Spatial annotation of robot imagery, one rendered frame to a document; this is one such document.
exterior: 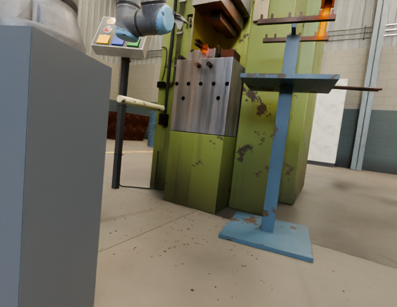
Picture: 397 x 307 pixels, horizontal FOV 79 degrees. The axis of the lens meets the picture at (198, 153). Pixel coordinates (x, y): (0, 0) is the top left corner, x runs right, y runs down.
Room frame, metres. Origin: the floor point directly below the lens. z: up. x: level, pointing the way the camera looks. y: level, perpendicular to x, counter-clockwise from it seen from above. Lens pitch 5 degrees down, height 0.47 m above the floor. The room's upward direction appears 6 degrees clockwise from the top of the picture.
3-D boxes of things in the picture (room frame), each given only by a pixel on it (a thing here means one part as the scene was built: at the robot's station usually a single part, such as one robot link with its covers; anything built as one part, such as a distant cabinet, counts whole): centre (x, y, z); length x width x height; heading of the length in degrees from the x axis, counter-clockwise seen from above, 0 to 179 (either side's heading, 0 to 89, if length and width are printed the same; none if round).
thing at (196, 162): (1.73, -0.10, 0.23); 0.56 x 0.38 x 0.47; 152
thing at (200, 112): (1.73, -0.10, 0.69); 0.56 x 0.38 x 0.45; 152
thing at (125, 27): (0.97, 0.32, 0.86); 0.12 x 0.09 x 0.12; 66
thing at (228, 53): (1.53, -0.13, 0.95); 0.12 x 0.09 x 0.07; 152
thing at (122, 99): (1.64, 0.40, 0.62); 0.44 x 0.05 x 0.05; 152
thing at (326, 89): (1.19, -0.39, 0.75); 0.40 x 0.30 x 0.02; 69
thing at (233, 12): (1.75, -0.04, 1.32); 0.42 x 0.20 x 0.10; 152
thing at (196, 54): (1.75, -0.04, 0.96); 0.42 x 0.20 x 0.09; 152
